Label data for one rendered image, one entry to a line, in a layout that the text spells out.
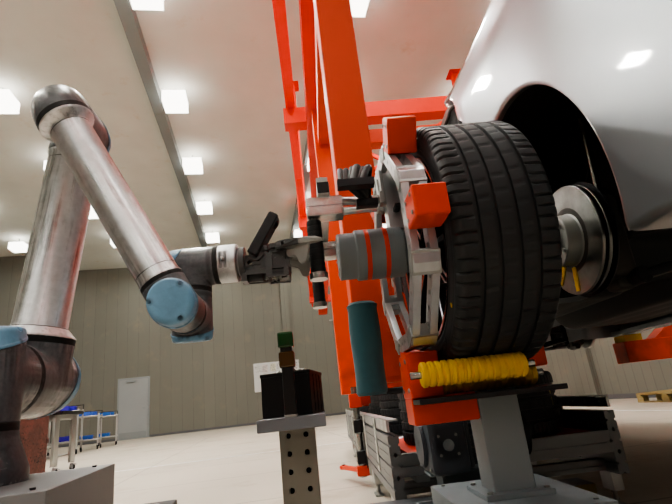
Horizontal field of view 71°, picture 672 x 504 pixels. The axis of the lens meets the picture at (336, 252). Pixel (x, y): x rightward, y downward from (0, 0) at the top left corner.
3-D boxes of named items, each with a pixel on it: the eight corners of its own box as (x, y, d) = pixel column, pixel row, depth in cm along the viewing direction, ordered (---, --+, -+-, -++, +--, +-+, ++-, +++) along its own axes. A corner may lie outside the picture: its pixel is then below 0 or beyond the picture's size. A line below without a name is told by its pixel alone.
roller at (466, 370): (542, 374, 108) (536, 348, 109) (414, 389, 106) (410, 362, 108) (531, 376, 113) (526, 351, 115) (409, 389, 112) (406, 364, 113)
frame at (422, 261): (456, 334, 98) (414, 108, 114) (424, 338, 97) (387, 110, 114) (410, 358, 149) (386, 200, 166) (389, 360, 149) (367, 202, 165)
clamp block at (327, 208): (344, 213, 114) (341, 192, 115) (306, 216, 113) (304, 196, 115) (343, 220, 118) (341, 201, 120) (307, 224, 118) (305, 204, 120)
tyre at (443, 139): (589, 156, 89) (468, 102, 148) (466, 166, 88) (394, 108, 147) (542, 416, 118) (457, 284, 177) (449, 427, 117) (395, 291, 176)
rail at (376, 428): (417, 483, 167) (408, 418, 173) (391, 487, 166) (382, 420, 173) (363, 436, 402) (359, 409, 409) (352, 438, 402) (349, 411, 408)
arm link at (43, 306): (-44, 421, 91) (36, 89, 114) (9, 418, 108) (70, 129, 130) (37, 422, 92) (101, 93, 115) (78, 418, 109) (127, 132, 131)
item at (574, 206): (614, 305, 126) (612, 183, 122) (585, 308, 125) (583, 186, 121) (551, 282, 157) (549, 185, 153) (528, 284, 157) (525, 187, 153)
